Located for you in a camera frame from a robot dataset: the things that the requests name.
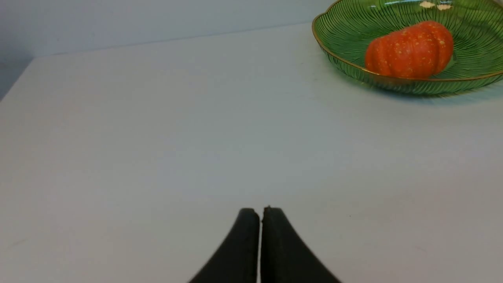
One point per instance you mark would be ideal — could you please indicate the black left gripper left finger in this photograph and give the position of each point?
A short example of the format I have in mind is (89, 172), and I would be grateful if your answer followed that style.
(235, 261)

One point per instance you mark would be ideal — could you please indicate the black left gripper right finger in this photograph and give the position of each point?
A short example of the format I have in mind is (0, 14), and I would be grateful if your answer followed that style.
(285, 258)

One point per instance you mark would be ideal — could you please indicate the orange toy pumpkin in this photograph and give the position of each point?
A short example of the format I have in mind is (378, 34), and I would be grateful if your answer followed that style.
(415, 52)

